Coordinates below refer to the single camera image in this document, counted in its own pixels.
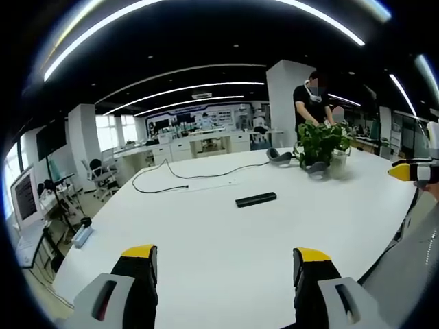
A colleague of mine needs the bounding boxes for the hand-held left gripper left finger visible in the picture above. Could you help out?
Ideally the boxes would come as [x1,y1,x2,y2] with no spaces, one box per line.
[63,244,158,329]

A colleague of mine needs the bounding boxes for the potted green plant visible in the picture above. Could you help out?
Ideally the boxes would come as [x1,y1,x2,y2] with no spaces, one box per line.
[296,121,354,179]

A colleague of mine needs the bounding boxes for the person's grey clothing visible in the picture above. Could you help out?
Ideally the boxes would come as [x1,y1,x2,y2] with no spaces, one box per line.
[356,200,439,329]

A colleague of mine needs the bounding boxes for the computer monitor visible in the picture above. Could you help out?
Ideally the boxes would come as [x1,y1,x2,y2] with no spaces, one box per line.
[9,167,45,230]

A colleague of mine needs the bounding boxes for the person's right hand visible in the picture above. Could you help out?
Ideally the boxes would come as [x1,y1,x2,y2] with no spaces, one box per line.
[414,180,439,206]

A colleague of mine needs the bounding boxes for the grey white headset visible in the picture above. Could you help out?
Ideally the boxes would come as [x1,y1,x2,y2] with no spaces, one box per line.
[266,147,298,169]

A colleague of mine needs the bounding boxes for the white counter cabinets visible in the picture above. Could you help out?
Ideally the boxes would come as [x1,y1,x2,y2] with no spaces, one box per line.
[112,129,252,172]

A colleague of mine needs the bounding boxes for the office chair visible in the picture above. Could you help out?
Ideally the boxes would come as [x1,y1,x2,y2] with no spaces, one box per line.
[81,158,120,202]

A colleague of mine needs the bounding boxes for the black cable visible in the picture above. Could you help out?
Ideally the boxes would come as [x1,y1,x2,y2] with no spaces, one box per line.
[132,158,275,193]

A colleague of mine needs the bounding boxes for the white power strip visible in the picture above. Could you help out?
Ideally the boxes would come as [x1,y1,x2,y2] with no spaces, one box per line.
[71,226,95,247]

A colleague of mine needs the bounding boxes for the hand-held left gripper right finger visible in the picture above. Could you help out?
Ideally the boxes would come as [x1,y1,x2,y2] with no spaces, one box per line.
[292,247,388,329]

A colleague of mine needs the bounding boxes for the black remote control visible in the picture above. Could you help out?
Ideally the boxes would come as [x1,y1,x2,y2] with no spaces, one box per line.
[235,192,278,208]

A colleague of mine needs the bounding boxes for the black wall screen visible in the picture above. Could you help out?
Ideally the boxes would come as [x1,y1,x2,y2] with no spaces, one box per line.
[35,118,67,161]

